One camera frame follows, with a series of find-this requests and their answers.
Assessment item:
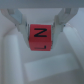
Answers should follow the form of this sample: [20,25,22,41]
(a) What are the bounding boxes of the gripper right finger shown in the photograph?
[50,7,79,48]

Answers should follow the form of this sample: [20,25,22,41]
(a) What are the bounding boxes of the pink block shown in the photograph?
[27,22,56,52]

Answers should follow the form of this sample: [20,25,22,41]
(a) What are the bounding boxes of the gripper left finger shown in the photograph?
[1,8,32,50]

